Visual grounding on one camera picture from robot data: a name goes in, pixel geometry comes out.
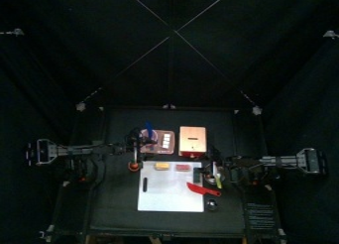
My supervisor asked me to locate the orange rectangular block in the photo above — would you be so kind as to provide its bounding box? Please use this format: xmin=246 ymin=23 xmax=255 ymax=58
xmin=178 ymin=125 xmax=208 ymax=159

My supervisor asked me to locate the stainless steel bowl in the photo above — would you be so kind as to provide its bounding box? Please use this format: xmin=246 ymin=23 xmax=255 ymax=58
xmin=203 ymin=168 xmax=226 ymax=186

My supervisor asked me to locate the red toy food block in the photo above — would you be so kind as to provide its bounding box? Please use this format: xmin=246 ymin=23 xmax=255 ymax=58
xmin=175 ymin=163 xmax=192 ymax=173

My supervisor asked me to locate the red plastic cup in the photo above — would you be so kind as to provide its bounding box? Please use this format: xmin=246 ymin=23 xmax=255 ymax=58
xmin=139 ymin=129 xmax=156 ymax=147

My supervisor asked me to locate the white-printed label sticker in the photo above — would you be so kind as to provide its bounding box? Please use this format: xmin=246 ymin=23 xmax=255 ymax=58
xmin=246 ymin=201 xmax=277 ymax=230

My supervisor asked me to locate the red toy knife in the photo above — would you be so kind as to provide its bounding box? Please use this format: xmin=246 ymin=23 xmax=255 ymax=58
xmin=186 ymin=182 xmax=223 ymax=197

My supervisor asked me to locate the small black object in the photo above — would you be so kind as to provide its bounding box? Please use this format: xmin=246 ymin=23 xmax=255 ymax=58
xmin=206 ymin=198 xmax=220 ymax=212

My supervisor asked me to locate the orange-brown toy pot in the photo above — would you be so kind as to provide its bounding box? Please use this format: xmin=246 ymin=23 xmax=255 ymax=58
xmin=127 ymin=161 xmax=143 ymax=173

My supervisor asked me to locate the blue toy utensil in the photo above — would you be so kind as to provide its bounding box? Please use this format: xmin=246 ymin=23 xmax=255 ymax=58
xmin=144 ymin=121 xmax=155 ymax=139

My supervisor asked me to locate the brown rectangular board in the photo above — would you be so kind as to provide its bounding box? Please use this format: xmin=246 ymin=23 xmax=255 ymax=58
xmin=139 ymin=129 xmax=176 ymax=156

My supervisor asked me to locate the white cutting board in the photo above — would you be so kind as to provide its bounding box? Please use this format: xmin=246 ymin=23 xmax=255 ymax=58
xmin=136 ymin=160 xmax=206 ymax=213

